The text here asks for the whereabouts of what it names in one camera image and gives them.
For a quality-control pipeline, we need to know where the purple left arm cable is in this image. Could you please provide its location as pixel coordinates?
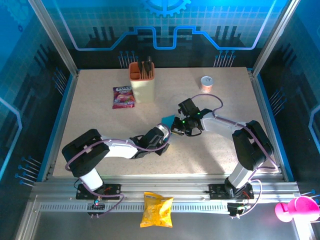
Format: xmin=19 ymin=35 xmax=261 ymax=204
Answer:
xmin=64 ymin=128 xmax=172 ymax=218

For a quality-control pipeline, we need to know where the aluminium side rail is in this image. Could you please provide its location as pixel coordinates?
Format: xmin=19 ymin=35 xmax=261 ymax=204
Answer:
xmin=41 ymin=69 xmax=81 ymax=183
xmin=247 ymin=68 xmax=296 ymax=182

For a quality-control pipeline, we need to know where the red candy bag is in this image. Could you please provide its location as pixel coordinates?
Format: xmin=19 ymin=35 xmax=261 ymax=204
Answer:
xmin=111 ymin=85 xmax=136 ymax=110

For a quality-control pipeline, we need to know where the pink plastic goblet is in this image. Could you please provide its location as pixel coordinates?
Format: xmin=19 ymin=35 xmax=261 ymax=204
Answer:
xmin=274 ymin=196 xmax=320 ymax=223

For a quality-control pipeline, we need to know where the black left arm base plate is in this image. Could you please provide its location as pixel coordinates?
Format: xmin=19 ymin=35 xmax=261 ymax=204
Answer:
xmin=75 ymin=183 xmax=122 ymax=200

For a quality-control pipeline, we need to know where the circuit board with led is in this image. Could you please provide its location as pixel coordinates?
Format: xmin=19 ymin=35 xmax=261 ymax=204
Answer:
xmin=226 ymin=202 xmax=251 ymax=217
xmin=86 ymin=198 xmax=106 ymax=210

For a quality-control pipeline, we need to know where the beige utensil holder orange rim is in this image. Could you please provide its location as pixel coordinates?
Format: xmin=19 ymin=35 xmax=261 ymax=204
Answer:
xmin=128 ymin=61 xmax=156 ymax=104

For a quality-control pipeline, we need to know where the tall black kitchen utensil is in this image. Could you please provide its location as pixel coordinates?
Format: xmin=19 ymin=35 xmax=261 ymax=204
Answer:
xmin=146 ymin=55 xmax=154 ymax=76

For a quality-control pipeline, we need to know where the aluminium front rail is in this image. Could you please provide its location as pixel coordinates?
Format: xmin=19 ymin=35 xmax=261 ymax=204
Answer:
xmin=31 ymin=174 xmax=301 ymax=201

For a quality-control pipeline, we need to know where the short black kitchen utensil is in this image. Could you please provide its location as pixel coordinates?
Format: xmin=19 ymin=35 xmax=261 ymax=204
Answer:
xmin=136 ymin=59 xmax=148 ymax=76

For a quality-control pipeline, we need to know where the small orange can white lid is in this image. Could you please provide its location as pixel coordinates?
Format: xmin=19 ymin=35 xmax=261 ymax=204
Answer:
xmin=200 ymin=75 xmax=214 ymax=94

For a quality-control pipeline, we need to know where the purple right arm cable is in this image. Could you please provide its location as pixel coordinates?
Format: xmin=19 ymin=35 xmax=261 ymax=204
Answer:
xmin=191 ymin=93 xmax=280 ymax=220

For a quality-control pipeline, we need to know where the blue cloth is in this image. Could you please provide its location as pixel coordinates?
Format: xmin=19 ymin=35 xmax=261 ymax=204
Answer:
xmin=160 ymin=114 xmax=176 ymax=126

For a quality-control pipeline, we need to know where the aluminium frame post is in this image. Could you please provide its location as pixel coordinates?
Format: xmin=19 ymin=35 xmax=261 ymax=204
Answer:
xmin=251 ymin=0 xmax=303 ymax=76
xmin=27 ymin=0 xmax=80 ymax=76

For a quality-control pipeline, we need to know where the right circuit board with LED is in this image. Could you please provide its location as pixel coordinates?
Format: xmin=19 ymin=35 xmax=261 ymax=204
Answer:
xmin=226 ymin=202 xmax=251 ymax=217

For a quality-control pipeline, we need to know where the slotted grey cable duct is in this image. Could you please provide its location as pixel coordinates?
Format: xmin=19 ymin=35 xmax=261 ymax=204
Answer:
xmin=39 ymin=201 xmax=232 ymax=214

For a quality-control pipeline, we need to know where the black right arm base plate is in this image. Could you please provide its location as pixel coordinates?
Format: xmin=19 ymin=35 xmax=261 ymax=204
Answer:
xmin=208 ymin=183 xmax=255 ymax=200

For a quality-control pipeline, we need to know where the left circuit board with LED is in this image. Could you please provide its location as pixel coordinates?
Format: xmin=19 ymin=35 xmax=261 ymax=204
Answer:
xmin=86 ymin=198 xmax=106 ymax=210

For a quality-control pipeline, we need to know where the yellow chips bag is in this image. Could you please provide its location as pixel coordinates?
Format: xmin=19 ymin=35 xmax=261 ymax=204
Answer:
xmin=139 ymin=191 xmax=175 ymax=229

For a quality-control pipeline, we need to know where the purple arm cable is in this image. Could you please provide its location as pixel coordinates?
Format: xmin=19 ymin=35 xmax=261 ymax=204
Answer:
xmin=191 ymin=93 xmax=280 ymax=220
xmin=64 ymin=128 xmax=172 ymax=218

